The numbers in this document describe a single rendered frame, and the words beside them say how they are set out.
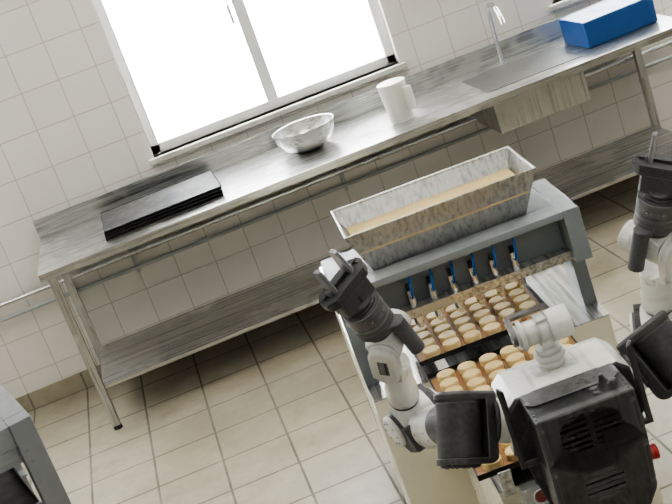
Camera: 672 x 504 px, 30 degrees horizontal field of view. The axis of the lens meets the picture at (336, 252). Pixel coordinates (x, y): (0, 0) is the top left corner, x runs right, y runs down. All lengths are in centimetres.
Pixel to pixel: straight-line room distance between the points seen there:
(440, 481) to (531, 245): 74
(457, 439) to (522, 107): 400
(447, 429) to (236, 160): 426
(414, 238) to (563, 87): 304
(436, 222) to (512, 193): 23
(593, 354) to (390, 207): 128
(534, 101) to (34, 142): 255
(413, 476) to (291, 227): 331
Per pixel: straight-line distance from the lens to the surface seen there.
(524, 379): 254
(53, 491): 166
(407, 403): 275
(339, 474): 508
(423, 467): 369
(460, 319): 369
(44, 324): 687
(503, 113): 633
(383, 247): 348
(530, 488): 296
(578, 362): 255
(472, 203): 348
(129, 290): 682
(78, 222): 664
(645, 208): 261
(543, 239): 361
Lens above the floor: 237
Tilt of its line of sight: 18 degrees down
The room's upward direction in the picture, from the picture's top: 20 degrees counter-clockwise
